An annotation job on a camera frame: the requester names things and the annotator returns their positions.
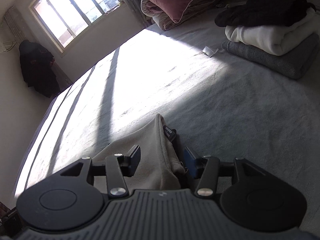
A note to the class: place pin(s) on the folded black garment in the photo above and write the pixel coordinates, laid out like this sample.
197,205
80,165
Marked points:
255,13

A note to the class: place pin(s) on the patterned curtain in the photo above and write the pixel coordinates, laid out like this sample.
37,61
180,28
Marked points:
130,5

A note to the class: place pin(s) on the window with pale frame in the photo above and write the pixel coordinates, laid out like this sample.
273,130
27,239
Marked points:
65,21

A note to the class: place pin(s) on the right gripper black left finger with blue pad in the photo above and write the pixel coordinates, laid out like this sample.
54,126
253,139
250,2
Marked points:
119,166

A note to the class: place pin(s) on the folded grey garment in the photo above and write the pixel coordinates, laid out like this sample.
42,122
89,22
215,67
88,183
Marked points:
293,64

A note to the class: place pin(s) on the small white paper scrap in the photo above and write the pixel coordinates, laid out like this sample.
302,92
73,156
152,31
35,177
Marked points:
208,52

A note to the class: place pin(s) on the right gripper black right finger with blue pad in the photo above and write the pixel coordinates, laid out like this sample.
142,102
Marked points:
205,169

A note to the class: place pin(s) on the dark clothes hanging on wall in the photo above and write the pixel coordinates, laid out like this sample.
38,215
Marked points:
36,65

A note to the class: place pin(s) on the grey bed sheet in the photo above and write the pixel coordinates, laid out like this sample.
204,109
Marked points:
224,106

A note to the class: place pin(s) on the cream black bear sweatshirt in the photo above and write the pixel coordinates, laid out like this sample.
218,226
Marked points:
159,165

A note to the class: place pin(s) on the folded white garment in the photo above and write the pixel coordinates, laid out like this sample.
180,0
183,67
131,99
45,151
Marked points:
276,40

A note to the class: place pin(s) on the folded pink white quilts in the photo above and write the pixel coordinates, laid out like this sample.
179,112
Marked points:
157,14

